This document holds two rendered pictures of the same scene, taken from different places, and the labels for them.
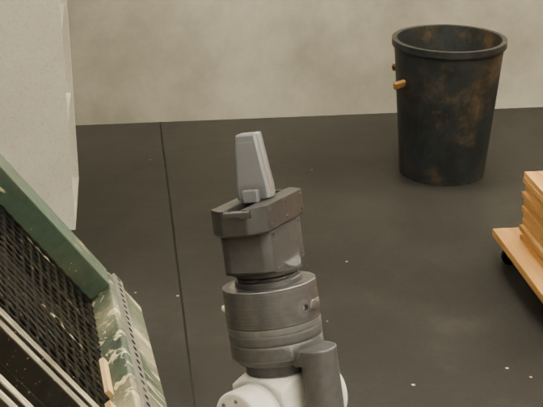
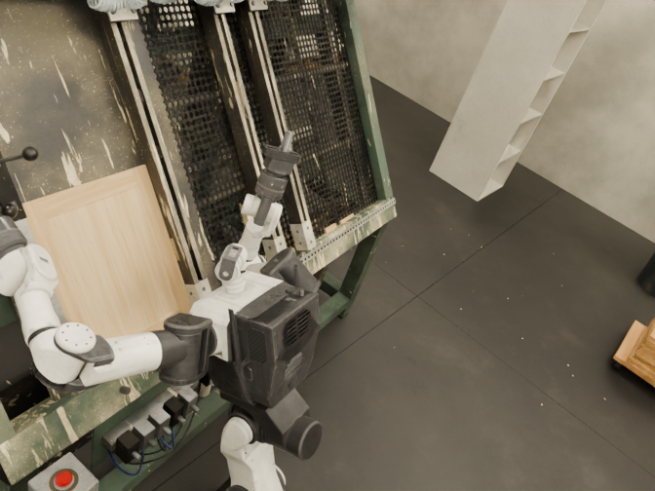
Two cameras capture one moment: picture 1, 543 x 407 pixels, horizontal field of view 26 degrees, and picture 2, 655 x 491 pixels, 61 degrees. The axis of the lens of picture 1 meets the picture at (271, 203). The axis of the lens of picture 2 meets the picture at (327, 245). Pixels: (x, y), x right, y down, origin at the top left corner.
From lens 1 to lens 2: 1.13 m
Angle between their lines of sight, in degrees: 34
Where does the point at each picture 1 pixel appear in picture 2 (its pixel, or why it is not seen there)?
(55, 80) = (505, 139)
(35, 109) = (491, 146)
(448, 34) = not seen: outside the picture
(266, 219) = (271, 153)
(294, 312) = (268, 183)
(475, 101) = not seen: outside the picture
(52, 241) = (376, 171)
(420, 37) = not seen: outside the picture
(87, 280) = (380, 192)
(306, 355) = (262, 195)
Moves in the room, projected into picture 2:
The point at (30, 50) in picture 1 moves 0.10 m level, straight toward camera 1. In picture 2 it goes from (503, 122) to (499, 125)
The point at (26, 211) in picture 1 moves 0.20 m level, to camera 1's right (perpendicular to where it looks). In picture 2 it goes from (373, 157) to (400, 177)
